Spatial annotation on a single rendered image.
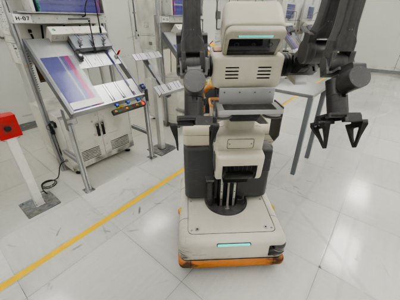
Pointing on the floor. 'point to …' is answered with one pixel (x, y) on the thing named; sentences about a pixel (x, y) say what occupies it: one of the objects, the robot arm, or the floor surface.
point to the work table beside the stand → (288, 88)
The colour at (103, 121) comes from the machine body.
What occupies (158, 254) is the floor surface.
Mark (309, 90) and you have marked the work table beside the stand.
